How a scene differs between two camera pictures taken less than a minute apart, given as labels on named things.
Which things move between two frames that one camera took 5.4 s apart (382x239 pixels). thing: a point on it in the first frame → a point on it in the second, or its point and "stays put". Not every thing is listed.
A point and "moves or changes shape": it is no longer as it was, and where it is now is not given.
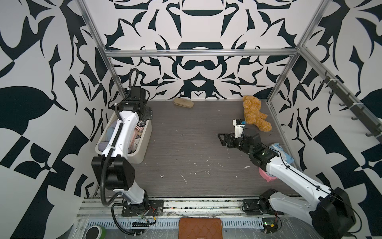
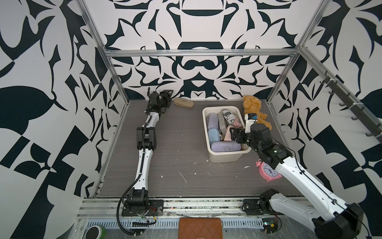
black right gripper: (232, 137) → (241, 133)
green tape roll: (102, 232) stays put
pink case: (135, 132) moves or changes shape
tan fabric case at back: (183, 102) stays put
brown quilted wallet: (200, 228) stays put
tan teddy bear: (251, 107) stays put
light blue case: (109, 132) → (213, 135)
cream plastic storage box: (137, 157) → (217, 122)
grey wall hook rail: (372, 123) stays put
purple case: (102, 146) → (217, 146)
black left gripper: (148, 114) → (167, 99)
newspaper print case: (142, 123) → (231, 118)
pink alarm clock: (268, 177) stays put
